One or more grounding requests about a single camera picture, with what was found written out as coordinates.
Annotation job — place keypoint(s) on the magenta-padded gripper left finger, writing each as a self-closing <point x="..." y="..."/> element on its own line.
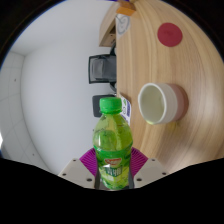
<point x="76" y="170"/>

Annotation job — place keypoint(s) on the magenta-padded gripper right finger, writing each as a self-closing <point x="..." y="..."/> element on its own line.
<point x="151" y="170"/>

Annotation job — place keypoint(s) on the green drink bottle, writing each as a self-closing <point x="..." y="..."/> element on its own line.
<point x="112" y="146"/>

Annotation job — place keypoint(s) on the white and pink mug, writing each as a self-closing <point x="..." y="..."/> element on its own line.
<point x="173" y="101"/>

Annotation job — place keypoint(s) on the black mesh office chair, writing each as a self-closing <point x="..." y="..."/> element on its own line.
<point x="101" y="68"/>

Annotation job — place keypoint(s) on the flat round red coaster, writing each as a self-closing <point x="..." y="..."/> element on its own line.
<point x="170" y="34"/>

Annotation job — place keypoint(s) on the wooden side desk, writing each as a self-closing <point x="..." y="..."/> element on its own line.
<point x="108" y="33"/>

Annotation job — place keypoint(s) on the round white disc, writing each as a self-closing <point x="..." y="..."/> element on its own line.
<point x="122" y="24"/>

